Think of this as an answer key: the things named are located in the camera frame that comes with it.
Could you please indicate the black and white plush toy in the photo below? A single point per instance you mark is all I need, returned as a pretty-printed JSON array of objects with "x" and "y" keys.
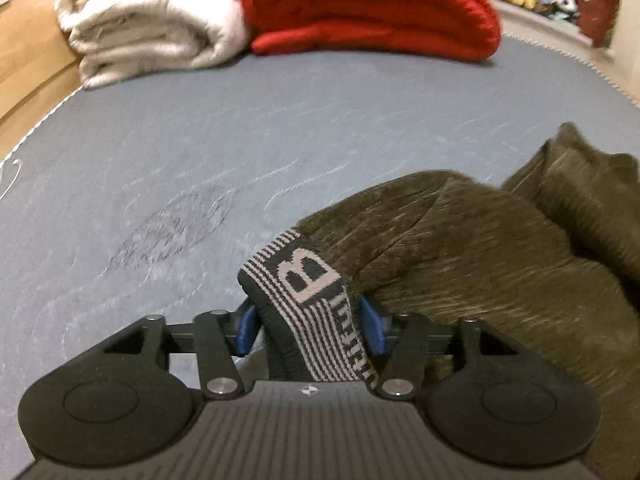
[{"x": 566, "y": 1}]

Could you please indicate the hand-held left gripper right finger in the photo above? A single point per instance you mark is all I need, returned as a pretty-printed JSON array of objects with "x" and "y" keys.
[{"x": 372, "y": 327}]

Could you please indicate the light wooden table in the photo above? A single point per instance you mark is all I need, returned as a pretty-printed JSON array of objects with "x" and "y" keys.
[{"x": 30, "y": 60}]

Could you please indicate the white folded blanket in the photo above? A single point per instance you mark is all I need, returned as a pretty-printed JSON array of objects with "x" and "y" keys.
[{"x": 150, "y": 15}]

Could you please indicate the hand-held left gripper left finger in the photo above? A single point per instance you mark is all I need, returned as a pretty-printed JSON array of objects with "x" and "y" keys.
[{"x": 246, "y": 330}]

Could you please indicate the red folded blanket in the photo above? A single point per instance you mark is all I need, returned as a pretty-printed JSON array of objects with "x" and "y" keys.
[{"x": 370, "y": 5}]

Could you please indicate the dark red cushion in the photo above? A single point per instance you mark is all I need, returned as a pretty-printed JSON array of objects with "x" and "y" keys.
[{"x": 597, "y": 10}]

